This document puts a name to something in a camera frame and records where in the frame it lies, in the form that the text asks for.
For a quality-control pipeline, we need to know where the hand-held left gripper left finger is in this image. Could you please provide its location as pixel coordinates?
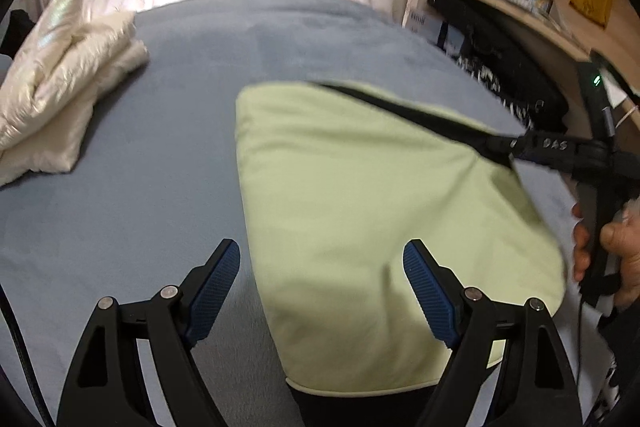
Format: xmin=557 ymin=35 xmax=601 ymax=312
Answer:
xmin=56 ymin=238 xmax=242 ymax=427

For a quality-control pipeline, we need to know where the black cable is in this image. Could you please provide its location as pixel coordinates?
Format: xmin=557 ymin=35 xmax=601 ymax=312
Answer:
xmin=0 ymin=284 xmax=53 ymax=427

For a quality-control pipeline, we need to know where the black bag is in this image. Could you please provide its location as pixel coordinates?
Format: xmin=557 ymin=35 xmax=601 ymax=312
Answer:
xmin=427 ymin=0 xmax=571 ymax=132

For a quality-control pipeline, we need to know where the white printed carton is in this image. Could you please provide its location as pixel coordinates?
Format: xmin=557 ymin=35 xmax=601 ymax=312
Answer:
xmin=407 ymin=9 xmax=436 ymax=32

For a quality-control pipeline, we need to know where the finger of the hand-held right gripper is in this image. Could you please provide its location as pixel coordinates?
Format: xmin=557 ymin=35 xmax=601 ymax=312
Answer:
xmin=492 ymin=133 xmax=613 ymax=158
xmin=515 ymin=154 xmax=591 ymax=180

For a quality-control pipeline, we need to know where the green and black hooded jacket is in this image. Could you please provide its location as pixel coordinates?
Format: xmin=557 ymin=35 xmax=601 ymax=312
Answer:
xmin=235 ymin=79 xmax=568 ymax=427

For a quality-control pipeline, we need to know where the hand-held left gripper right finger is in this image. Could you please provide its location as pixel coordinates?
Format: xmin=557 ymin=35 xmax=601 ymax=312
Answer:
xmin=402 ymin=238 xmax=583 ymax=427

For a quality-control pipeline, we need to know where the cream puffer jacket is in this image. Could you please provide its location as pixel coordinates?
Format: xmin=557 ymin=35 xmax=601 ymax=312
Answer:
xmin=0 ymin=0 xmax=150 ymax=188

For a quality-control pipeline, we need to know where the white cable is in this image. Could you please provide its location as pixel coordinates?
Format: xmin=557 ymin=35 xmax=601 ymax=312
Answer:
xmin=617 ymin=104 xmax=640 ymax=128

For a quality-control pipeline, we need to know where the person's right hand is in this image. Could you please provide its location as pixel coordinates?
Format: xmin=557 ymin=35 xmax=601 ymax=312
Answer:
xmin=571 ymin=204 xmax=640 ymax=308

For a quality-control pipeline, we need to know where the person's black white printed clothing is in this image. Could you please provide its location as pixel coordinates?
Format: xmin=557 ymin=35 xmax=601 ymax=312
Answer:
xmin=580 ymin=302 xmax=640 ymax=427

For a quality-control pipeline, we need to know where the blue bed blanket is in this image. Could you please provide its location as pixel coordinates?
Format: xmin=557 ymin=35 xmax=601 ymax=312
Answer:
xmin=0 ymin=0 xmax=596 ymax=427

